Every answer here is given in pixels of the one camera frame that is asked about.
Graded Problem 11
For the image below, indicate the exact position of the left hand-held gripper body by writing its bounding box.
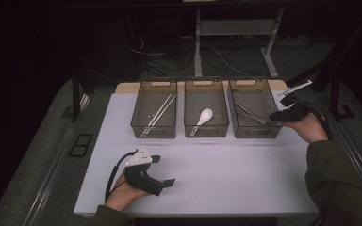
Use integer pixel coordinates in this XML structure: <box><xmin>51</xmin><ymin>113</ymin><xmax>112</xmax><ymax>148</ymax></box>
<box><xmin>123</xmin><ymin>146</ymin><xmax>165</xmax><ymax>197</ymax></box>

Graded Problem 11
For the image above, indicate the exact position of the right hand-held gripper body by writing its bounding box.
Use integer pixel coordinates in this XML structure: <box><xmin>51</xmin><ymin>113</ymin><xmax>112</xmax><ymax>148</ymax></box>
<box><xmin>268</xmin><ymin>79</ymin><xmax>313</xmax><ymax>122</ymax></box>

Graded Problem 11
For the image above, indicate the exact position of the metal fork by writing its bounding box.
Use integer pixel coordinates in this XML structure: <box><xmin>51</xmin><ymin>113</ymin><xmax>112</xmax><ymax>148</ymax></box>
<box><xmin>237</xmin><ymin>111</ymin><xmax>271</xmax><ymax>126</ymax></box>

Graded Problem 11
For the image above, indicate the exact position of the smoky clear plastic bin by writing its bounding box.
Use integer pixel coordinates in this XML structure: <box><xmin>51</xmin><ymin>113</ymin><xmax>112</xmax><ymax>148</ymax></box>
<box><xmin>130</xmin><ymin>78</ymin><xmax>178</xmax><ymax>139</ymax></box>
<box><xmin>227</xmin><ymin>77</ymin><xmax>285</xmax><ymax>139</ymax></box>
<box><xmin>183</xmin><ymin>78</ymin><xmax>230</xmax><ymax>138</ymax></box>

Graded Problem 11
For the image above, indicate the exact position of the metal table knife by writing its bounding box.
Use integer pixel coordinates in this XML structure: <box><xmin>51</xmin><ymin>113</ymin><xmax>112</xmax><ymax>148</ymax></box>
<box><xmin>234</xmin><ymin>101</ymin><xmax>265</xmax><ymax>121</ymax></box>

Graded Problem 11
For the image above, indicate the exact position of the white chopstick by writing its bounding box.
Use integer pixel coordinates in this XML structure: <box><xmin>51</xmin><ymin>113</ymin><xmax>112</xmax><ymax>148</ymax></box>
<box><xmin>140</xmin><ymin>93</ymin><xmax>173</xmax><ymax>137</ymax></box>

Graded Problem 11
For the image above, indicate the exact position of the pair of chopsticks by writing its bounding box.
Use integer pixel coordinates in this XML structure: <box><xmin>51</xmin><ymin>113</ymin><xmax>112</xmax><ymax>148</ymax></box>
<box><xmin>143</xmin><ymin>95</ymin><xmax>177</xmax><ymax>137</ymax></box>

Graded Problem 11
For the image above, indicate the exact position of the white ceramic spoon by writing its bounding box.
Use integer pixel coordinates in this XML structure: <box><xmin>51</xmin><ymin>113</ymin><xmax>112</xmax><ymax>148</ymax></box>
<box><xmin>189</xmin><ymin>107</ymin><xmax>214</xmax><ymax>137</ymax></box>

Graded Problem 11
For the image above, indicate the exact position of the person's right hand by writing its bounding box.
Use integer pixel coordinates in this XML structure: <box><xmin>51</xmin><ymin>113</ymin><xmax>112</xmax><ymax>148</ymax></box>
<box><xmin>284</xmin><ymin>111</ymin><xmax>329</xmax><ymax>145</ymax></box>

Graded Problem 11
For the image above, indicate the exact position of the person's left hand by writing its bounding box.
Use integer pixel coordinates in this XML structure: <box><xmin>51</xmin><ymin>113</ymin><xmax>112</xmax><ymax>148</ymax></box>
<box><xmin>104</xmin><ymin>173</ymin><xmax>152</xmax><ymax>212</ymax></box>

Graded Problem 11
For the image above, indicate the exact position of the black metal stand with foot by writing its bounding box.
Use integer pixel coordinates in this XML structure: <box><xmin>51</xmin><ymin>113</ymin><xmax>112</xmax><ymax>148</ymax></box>
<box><xmin>287</xmin><ymin>8</ymin><xmax>362</xmax><ymax>122</ymax></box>

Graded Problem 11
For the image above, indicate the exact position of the white table mat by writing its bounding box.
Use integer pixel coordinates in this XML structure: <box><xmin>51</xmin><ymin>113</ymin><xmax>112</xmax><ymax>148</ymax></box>
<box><xmin>74</xmin><ymin>89</ymin><xmax>320</xmax><ymax>216</ymax></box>

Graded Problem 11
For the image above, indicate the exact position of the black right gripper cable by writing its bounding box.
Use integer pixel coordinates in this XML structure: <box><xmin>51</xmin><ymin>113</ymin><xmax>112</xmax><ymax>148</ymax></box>
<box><xmin>290</xmin><ymin>93</ymin><xmax>334</xmax><ymax>140</ymax></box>

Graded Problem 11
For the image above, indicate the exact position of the white floor cable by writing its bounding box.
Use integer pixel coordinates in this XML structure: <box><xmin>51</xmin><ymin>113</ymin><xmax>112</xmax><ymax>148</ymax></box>
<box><xmin>211</xmin><ymin>46</ymin><xmax>256</xmax><ymax>79</ymax></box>

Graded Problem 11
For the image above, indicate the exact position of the white metal stand frame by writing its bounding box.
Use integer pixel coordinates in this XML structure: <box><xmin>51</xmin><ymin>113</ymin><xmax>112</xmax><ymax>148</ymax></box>
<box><xmin>193</xmin><ymin>8</ymin><xmax>286</xmax><ymax>79</ymax></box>

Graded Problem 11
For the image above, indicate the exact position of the bundle of black floor cables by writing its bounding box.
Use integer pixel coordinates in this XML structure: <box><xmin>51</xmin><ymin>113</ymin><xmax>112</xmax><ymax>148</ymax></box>
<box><xmin>126</xmin><ymin>15</ymin><xmax>197</xmax><ymax>79</ymax></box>

